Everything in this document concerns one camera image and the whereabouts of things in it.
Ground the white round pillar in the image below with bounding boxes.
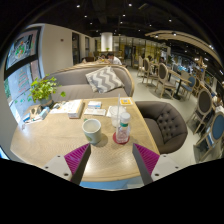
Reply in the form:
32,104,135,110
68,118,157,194
101,32,113,51

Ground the red round coaster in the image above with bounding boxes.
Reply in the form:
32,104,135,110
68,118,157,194
112,132,130,145

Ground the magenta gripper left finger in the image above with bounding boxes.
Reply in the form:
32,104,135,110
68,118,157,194
64,144,91,185

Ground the person in white shirt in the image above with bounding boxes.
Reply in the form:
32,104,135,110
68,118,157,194
107,52,121,65

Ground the clear plastic water bottle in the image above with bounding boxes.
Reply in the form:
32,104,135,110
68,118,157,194
116,112,131,142

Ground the grey curved sofa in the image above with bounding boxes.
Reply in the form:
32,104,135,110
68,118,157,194
48,64,134,101

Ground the wooden dining chair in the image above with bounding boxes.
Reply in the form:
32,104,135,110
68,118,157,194
157,63,176,96

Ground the window with poster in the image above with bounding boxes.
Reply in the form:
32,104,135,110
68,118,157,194
4,28,41,122

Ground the white menu booklet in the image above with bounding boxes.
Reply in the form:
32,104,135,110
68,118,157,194
50,99,83,119

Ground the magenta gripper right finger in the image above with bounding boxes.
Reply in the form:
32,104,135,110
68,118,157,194
132,143,159,185

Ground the yellow table sign card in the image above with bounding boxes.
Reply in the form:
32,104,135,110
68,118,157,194
120,97,133,105

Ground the green potted plant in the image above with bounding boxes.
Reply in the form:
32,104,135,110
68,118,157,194
29,74,60,108

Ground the grey tufted armchair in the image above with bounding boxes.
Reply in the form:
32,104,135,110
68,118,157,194
136,101,188,154

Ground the clear plastic cup with straw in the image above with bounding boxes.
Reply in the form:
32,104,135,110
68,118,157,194
109,103,126,127

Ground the grey chevron cushion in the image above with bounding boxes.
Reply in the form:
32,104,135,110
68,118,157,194
86,66,124,94

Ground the green and white mug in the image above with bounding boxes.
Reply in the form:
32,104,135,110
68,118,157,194
82,119,101,144

